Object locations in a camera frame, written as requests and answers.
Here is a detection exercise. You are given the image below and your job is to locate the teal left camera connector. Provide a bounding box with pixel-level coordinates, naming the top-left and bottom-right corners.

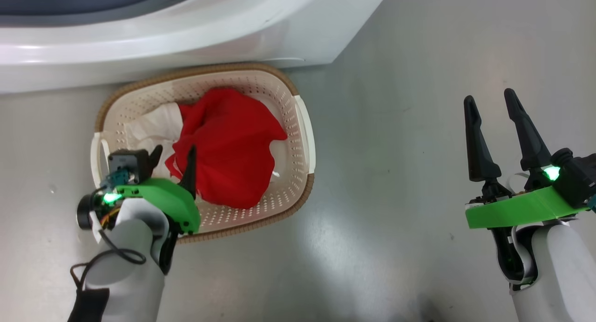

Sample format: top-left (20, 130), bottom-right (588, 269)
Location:
top-left (105, 169), bottom-right (131, 188)

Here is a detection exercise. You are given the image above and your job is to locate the white front-load washing machine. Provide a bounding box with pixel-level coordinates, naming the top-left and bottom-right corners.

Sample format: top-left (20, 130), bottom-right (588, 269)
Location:
top-left (0, 0), bottom-right (393, 95)

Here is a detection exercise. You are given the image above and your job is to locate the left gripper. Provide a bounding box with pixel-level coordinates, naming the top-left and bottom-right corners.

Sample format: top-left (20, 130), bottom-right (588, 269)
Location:
top-left (114, 145), bottom-right (202, 234)

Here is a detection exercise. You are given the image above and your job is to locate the cream laundry basket brown rim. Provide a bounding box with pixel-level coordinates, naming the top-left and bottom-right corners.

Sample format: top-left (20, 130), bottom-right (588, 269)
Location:
top-left (90, 62), bottom-right (316, 244)

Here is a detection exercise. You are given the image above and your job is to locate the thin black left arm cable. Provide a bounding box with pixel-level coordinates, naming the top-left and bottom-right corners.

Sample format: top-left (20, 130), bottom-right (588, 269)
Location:
top-left (70, 226), bottom-right (147, 292)

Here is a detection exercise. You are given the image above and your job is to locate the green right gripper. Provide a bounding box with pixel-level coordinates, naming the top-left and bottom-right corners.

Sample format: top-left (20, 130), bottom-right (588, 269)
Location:
top-left (463, 88), bottom-right (589, 229)

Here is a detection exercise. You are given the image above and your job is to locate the grey rubber door seal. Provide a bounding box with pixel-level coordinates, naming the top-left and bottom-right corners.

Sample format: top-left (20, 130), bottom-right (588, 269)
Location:
top-left (0, 0), bottom-right (208, 28)

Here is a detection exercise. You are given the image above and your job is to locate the red shirt with white trim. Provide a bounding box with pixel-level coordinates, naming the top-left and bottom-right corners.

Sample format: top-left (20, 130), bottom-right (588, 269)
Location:
top-left (126, 87), bottom-right (288, 210)

